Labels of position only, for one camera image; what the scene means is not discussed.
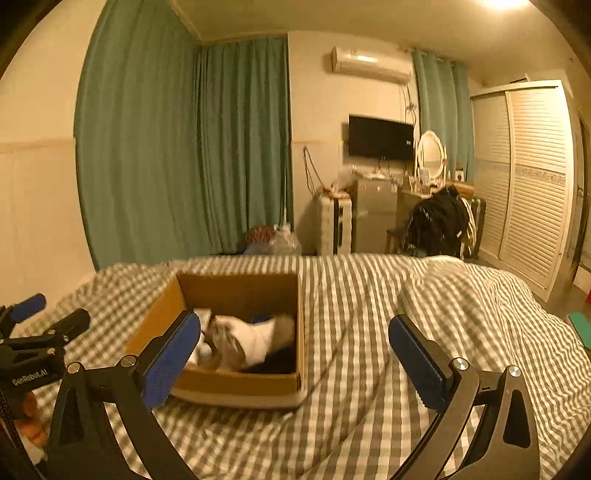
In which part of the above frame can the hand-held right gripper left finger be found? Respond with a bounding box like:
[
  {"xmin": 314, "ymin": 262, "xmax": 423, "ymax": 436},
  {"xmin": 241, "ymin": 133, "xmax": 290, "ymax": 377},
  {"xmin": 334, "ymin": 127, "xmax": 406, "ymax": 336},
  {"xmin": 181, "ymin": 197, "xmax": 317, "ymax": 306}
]
[{"xmin": 46, "ymin": 310, "xmax": 201, "ymax": 480}]

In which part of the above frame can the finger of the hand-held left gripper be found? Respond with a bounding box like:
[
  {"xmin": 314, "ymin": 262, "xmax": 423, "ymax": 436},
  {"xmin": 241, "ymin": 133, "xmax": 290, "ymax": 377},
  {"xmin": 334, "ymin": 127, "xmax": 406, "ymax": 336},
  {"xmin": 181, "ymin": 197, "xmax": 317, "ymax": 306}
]
[
  {"xmin": 0, "ymin": 294, "xmax": 47, "ymax": 344},
  {"xmin": 0, "ymin": 308, "xmax": 90, "ymax": 363}
]

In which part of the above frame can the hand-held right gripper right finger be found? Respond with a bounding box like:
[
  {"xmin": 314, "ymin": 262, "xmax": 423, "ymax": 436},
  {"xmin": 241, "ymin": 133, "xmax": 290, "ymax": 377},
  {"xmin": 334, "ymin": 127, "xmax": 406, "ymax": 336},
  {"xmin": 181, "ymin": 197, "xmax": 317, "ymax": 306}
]
[{"xmin": 389, "ymin": 315, "xmax": 541, "ymax": 480}]

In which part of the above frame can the brown cardboard box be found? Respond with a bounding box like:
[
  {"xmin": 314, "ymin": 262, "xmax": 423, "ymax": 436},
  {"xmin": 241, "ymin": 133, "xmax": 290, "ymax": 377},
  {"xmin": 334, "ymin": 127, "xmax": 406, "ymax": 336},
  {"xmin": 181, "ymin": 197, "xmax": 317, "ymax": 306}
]
[{"xmin": 124, "ymin": 272, "xmax": 308, "ymax": 409}]

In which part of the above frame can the white sock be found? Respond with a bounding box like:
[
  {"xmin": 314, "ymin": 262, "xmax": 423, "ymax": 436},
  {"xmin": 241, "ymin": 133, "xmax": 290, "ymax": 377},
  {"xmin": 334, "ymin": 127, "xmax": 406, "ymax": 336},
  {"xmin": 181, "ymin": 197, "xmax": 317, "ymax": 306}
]
[{"xmin": 205, "ymin": 315, "xmax": 296, "ymax": 372}]

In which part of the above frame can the black band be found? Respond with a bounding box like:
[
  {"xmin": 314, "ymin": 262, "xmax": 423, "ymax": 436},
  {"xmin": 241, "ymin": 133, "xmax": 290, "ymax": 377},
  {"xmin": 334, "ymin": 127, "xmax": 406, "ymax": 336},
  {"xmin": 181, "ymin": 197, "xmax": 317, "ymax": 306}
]
[{"xmin": 242, "ymin": 348, "xmax": 297, "ymax": 374}]

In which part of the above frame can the person's left hand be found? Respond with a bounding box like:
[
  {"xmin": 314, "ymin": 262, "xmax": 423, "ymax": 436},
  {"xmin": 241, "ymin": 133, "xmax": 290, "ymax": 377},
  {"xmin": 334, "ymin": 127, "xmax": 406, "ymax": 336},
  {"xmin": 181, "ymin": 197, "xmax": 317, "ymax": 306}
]
[{"xmin": 17, "ymin": 391, "xmax": 51, "ymax": 464}]

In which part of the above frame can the grey checkered blanket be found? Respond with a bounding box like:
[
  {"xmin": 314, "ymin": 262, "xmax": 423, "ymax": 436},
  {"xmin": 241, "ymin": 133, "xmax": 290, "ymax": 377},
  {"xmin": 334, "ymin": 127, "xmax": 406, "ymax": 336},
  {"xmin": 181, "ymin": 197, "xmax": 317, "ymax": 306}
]
[{"xmin": 14, "ymin": 254, "xmax": 591, "ymax": 480}]

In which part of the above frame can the wooden chair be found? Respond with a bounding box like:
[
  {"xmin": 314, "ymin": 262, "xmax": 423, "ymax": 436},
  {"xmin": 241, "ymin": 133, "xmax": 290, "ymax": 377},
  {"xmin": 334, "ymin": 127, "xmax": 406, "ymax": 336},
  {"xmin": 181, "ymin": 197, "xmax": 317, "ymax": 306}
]
[{"xmin": 385, "ymin": 226, "xmax": 408, "ymax": 254}]

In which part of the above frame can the black jacket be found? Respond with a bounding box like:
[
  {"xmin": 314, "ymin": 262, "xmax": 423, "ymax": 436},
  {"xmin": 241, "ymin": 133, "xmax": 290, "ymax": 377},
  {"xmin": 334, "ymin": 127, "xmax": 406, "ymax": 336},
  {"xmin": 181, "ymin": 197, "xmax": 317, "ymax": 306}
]
[{"xmin": 402, "ymin": 187, "xmax": 468, "ymax": 257}]

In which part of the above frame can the beige garment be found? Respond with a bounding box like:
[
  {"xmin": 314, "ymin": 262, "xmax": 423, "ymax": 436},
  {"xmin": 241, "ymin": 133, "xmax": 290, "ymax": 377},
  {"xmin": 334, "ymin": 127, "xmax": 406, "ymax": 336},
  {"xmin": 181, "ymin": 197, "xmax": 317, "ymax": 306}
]
[{"xmin": 458, "ymin": 198, "xmax": 476, "ymax": 252}]

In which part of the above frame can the dark suitcase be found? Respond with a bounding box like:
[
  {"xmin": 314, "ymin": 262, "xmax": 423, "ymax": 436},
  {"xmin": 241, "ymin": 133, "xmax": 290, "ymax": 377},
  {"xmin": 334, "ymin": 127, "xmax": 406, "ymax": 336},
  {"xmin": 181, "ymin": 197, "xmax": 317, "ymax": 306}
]
[{"xmin": 464, "ymin": 198, "xmax": 488, "ymax": 259}]

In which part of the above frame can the grey small fridge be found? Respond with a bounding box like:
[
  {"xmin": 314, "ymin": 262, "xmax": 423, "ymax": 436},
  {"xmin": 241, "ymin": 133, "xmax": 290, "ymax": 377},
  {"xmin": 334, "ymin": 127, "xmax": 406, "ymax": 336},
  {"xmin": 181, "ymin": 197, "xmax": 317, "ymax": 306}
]
[{"xmin": 351, "ymin": 178, "xmax": 399, "ymax": 254}]

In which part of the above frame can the patterned bag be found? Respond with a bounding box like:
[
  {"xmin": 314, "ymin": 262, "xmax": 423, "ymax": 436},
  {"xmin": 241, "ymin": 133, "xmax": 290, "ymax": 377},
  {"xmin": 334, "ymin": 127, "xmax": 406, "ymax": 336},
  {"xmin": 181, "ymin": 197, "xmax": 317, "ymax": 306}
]
[{"xmin": 245, "ymin": 226, "xmax": 278, "ymax": 254}]

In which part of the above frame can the white suitcase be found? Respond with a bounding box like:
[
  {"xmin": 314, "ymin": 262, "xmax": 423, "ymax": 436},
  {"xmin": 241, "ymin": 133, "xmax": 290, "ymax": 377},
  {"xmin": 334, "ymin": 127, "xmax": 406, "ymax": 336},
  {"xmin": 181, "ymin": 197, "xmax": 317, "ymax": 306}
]
[{"xmin": 316, "ymin": 195, "xmax": 354, "ymax": 256}]

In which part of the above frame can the wooden dressing table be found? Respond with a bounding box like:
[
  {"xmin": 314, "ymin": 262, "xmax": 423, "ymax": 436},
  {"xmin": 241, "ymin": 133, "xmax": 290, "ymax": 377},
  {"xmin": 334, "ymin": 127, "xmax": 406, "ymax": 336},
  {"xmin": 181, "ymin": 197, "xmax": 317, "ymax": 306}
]
[{"xmin": 397, "ymin": 182, "xmax": 474, "ymax": 232}]

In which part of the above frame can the clear water jug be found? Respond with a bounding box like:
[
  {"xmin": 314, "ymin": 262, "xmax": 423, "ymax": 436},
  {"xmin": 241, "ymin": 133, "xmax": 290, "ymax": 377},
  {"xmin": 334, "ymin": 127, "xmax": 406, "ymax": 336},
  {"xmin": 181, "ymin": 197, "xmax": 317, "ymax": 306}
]
[{"xmin": 270, "ymin": 224, "xmax": 302, "ymax": 256}]

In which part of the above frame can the green topped stool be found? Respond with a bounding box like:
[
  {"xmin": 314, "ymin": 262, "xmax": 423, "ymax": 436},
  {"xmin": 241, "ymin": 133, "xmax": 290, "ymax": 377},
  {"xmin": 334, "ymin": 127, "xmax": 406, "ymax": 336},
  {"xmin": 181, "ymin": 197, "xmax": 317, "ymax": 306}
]
[{"xmin": 568, "ymin": 311, "xmax": 591, "ymax": 352}]

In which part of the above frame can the green curtain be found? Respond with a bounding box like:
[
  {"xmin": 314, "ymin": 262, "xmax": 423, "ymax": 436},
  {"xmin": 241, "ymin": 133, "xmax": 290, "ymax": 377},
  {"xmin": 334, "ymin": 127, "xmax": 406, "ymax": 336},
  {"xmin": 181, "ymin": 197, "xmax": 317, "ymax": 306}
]
[
  {"xmin": 196, "ymin": 37, "xmax": 294, "ymax": 256},
  {"xmin": 74, "ymin": 0, "xmax": 204, "ymax": 271},
  {"xmin": 412, "ymin": 48, "xmax": 475, "ymax": 183}
]

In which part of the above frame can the white louvred wardrobe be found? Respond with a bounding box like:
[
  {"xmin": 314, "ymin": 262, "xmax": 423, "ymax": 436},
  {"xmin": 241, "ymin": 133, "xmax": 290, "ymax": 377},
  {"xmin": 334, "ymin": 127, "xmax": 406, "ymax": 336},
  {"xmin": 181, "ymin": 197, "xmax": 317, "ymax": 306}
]
[{"xmin": 470, "ymin": 79, "xmax": 580, "ymax": 303}]

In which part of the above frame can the white oval mirror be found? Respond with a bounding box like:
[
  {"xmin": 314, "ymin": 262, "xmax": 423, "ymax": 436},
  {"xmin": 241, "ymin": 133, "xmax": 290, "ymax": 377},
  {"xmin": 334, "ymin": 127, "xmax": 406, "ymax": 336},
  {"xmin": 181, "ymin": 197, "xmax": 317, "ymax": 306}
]
[{"xmin": 416, "ymin": 130, "xmax": 448, "ymax": 181}]

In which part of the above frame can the white air conditioner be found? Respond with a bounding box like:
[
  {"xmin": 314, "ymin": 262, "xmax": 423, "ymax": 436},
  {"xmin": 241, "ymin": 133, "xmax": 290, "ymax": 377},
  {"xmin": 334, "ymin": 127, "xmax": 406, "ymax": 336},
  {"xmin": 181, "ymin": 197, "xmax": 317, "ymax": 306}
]
[{"xmin": 330, "ymin": 46, "xmax": 413, "ymax": 85}]

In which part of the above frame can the wall cable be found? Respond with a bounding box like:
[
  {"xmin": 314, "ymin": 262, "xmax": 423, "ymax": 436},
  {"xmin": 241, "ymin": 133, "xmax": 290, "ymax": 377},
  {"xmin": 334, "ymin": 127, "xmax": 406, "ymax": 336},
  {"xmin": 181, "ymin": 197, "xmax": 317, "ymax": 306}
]
[{"xmin": 302, "ymin": 145, "xmax": 325, "ymax": 195}]

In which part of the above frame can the black wall television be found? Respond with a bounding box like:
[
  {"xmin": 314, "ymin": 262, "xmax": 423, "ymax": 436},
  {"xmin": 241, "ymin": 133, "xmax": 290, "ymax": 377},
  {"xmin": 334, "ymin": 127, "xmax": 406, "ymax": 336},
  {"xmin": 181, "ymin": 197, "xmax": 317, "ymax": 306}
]
[{"xmin": 348, "ymin": 115, "xmax": 415, "ymax": 162}]

